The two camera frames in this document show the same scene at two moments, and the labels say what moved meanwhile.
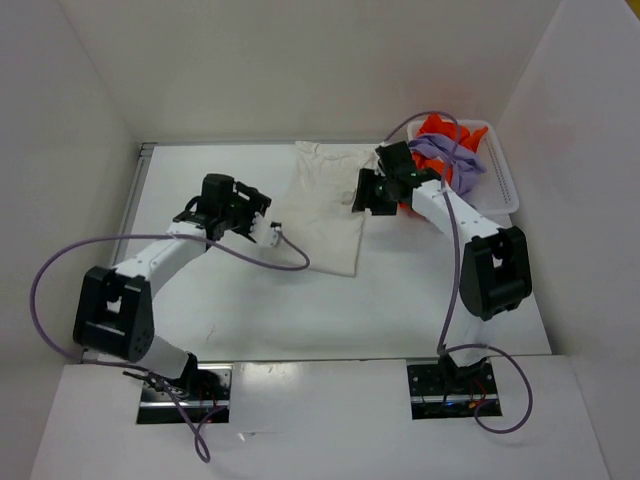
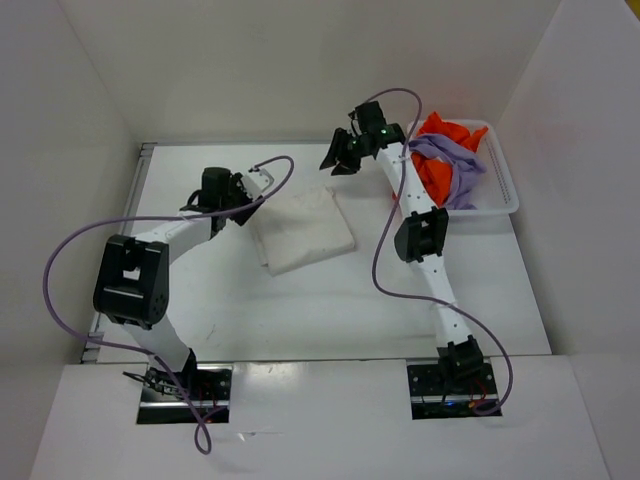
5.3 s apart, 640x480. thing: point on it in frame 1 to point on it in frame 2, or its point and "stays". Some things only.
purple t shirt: x=461 y=163 stays
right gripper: x=366 y=182 to x=336 y=150
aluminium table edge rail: x=128 y=217 stays
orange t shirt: x=440 y=126 stays
